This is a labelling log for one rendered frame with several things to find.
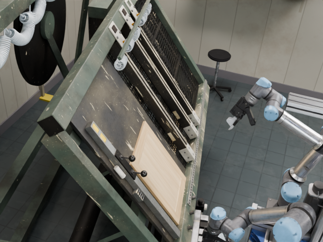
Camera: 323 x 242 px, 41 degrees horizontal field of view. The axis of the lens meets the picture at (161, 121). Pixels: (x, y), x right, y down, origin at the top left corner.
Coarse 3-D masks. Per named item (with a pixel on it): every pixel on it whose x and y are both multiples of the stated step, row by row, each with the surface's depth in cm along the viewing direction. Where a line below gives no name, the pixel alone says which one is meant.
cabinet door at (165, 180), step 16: (144, 128) 280; (144, 144) 272; (160, 144) 292; (144, 160) 266; (160, 160) 284; (160, 176) 277; (176, 176) 298; (160, 192) 269; (176, 192) 289; (176, 208) 280; (176, 224) 275
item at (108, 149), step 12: (96, 132) 226; (108, 144) 232; (108, 156) 234; (120, 168) 238; (132, 180) 242; (144, 192) 248; (156, 204) 255; (156, 216) 257; (168, 216) 263; (168, 228) 262
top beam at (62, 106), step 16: (112, 16) 279; (96, 32) 268; (96, 48) 244; (80, 64) 229; (96, 64) 238; (64, 80) 222; (80, 80) 219; (64, 96) 202; (80, 96) 214; (48, 112) 195; (64, 112) 198; (48, 128) 195; (64, 128) 194
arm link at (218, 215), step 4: (216, 208) 221; (220, 208) 221; (212, 212) 219; (216, 212) 219; (220, 212) 219; (224, 212) 219; (212, 216) 219; (216, 216) 217; (220, 216) 217; (224, 216) 218; (212, 220) 220; (216, 220) 218; (220, 220) 218; (208, 224) 226; (212, 224) 221; (216, 224) 219; (220, 224) 217; (212, 228) 223; (216, 228) 222
